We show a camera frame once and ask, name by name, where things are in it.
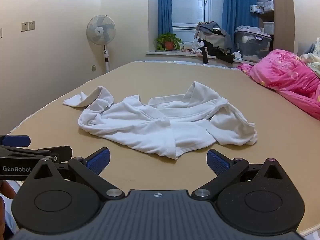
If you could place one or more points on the person's left hand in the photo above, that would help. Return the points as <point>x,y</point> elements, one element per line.
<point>7,191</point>

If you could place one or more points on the pale floral blanket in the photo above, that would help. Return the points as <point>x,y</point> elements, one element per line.
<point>312,62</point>

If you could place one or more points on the bed with tan mat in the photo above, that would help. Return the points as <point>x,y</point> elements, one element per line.
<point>62,120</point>

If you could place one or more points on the wooden shelf unit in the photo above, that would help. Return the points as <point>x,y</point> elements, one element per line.
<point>283,12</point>

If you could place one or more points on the wall outlet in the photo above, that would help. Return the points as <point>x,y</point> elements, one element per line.
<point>93,68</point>

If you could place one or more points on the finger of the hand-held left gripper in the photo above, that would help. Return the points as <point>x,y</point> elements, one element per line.
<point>15,140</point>
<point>60,152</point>

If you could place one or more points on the pile of dark clothes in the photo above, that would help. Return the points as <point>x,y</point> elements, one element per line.
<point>212,40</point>

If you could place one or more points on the tissue box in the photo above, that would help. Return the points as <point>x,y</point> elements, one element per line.
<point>237,55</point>

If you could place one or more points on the blue-grey cloth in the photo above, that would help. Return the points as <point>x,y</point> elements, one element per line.
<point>309,50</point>

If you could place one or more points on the stack of white boxes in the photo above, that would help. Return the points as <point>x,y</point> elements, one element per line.
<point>266,2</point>

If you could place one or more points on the white standing fan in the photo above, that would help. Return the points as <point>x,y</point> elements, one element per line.
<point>100,30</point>

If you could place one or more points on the clear plastic storage box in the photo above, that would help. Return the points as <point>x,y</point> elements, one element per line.
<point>252,45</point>

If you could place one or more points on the window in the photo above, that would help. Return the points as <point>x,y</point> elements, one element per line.
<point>192,2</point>

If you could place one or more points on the potted green plant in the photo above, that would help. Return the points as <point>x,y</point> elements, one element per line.
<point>168,41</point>

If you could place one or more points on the pink floral quilt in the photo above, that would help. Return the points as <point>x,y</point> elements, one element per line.
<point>282,77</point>

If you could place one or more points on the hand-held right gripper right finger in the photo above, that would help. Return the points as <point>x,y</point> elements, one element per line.
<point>217,162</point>

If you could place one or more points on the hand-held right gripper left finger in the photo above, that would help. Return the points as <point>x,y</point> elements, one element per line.
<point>98,161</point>

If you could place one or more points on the small white bin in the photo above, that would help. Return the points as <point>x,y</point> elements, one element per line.
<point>268,27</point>

